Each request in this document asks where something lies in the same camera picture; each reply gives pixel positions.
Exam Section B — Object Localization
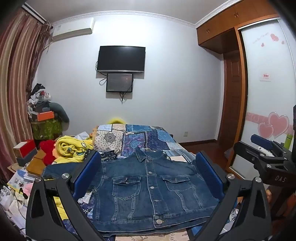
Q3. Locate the red and white box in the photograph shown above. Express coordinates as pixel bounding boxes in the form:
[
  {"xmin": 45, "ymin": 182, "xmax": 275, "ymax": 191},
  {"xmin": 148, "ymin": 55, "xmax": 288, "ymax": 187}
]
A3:
[{"xmin": 13, "ymin": 139, "xmax": 38, "ymax": 167}]

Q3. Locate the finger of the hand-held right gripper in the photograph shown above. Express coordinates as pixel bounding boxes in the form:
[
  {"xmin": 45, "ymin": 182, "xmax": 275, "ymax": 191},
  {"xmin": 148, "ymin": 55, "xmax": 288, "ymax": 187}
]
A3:
[
  {"xmin": 250, "ymin": 134, "xmax": 286, "ymax": 153},
  {"xmin": 233, "ymin": 141, "xmax": 287, "ymax": 173}
]

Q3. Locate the small wall-mounted monitor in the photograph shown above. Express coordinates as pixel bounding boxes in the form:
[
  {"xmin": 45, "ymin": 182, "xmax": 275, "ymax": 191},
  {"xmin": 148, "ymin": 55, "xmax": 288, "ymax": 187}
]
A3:
[{"xmin": 106, "ymin": 73, "xmax": 134, "ymax": 93}]

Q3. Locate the green bottle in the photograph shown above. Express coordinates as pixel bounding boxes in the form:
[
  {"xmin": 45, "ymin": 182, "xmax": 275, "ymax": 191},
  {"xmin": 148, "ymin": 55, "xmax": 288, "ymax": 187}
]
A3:
[{"xmin": 283, "ymin": 133, "xmax": 294, "ymax": 149}]

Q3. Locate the wall-mounted black television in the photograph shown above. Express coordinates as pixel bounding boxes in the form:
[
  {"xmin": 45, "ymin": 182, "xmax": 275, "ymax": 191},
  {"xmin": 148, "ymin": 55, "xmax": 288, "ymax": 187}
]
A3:
[{"xmin": 96, "ymin": 46, "xmax": 146, "ymax": 73}]

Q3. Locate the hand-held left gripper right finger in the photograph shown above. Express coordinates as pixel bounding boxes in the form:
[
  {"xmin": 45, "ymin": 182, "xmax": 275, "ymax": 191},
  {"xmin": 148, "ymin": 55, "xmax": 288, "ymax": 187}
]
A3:
[{"xmin": 187, "ymin": 151, "xmax": 272, "ymax": 241}]

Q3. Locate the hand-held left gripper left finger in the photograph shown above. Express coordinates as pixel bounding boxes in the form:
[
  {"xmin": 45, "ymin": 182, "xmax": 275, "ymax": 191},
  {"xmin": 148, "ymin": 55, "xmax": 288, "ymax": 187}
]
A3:
[{"xmin": 26, "ymin": 151, "xmax": 107, "ymax": 241}]

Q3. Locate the brown cardboard box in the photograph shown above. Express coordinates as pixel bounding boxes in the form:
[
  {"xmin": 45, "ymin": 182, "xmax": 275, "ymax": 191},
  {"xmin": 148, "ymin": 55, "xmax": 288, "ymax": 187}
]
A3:
[{"xmin": 26, "ymin": 149, "xmax": 48, "ymax": 178}]

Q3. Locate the blue denim jacket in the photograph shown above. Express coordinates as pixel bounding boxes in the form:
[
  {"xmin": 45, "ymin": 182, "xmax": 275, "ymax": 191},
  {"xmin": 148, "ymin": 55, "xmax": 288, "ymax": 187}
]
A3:
[{"xmin": 43, "ymin": 146, "xmax": 220, "ymax": 233}]

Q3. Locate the wooden wardrobe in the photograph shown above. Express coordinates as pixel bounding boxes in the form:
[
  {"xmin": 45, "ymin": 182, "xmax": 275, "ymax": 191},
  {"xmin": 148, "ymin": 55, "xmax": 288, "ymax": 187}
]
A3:
[{"xmin": 195, "ymin": 0, "xmax": 281, "ymax": 149}]

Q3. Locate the white air conditioner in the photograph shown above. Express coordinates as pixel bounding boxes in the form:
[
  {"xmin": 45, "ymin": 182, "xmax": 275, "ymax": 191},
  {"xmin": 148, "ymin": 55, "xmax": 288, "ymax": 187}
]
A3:
[{"xmin": 51, "ymin": 17, "xmax": 96, "ymax": 42}]

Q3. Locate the pile of clothes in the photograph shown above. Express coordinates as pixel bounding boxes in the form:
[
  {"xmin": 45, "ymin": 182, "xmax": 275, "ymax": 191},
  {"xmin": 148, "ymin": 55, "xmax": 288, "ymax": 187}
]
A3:
[{"xmin": 26, "ymin": 83, "xmax": 52, "ymax": 116}]

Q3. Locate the striped brown curtain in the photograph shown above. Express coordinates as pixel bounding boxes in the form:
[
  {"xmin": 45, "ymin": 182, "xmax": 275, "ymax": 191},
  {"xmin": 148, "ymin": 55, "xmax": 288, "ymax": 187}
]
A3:
[{"xmin": 0, "ymin": 5, "xmax": 52, "ymax": 183}]

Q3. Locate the yellow cartoon print blanket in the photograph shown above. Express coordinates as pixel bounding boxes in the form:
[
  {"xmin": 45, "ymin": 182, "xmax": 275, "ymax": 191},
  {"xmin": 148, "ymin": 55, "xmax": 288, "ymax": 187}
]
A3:
[{"xmin": 52, "ymin": 135, "xmax": 97, "ymax": 165}]

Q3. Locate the pink soft item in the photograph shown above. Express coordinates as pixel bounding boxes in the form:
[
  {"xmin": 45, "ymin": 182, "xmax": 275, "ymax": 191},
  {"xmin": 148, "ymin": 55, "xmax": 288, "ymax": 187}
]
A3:
[{"xmin": 21, "ymin": 183, "xmax": 33, "ymax": 196}]

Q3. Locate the brown wooden door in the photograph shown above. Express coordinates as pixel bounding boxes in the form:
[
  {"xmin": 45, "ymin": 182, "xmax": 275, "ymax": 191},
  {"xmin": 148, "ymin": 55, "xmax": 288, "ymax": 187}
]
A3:
[{"xmin": 217, "ymin": 52, "xmax": 242, "ymax": 146}]

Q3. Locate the navy patterned cloth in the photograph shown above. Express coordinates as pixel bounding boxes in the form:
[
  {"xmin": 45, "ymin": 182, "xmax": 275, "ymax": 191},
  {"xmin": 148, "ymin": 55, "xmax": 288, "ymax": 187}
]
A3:
[{"xmin": 99, "ymin": 150, "xmax": 121, "ymax": 161}]

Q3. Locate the grey pillow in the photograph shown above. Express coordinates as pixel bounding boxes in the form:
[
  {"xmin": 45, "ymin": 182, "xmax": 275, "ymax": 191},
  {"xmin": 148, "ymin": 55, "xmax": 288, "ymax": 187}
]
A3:
[{"xmin": 49, "ymin": 101, "xmax": 70, "ymax": 124}]

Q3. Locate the pile of papers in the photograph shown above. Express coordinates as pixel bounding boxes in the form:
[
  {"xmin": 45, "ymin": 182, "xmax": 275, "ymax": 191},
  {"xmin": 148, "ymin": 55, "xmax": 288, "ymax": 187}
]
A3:
[{"xmin": 0, "ymin": 168, "xmax": 35, "ymax": 223}]

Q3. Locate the yellow plush toy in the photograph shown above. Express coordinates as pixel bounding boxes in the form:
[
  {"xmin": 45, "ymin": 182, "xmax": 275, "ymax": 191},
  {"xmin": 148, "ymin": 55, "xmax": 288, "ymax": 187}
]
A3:
[{"xmin": 108, "ymin": 117, "xmax": 127, "ymax": 126}]

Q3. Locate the orange box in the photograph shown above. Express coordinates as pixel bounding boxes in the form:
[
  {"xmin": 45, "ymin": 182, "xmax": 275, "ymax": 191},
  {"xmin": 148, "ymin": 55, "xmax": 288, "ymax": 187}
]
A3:
[{"xmin": 37, "ymin": 111, "xmax": 55, "ymax": 121}]

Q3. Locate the red plush toy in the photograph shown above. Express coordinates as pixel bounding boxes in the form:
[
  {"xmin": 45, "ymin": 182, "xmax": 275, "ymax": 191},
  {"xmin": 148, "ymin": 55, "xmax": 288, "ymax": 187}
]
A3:
[{"xmin": 39, "ymin": 139, "xmax": 57, "ymax": 166}]

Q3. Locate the blue patchwork quilt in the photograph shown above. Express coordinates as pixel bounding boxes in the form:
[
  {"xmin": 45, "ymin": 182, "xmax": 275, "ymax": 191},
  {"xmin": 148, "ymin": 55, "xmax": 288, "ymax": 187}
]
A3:
[{"xmin": 92, "ymin": 123, "xmax": 197, "ymax": 164}]

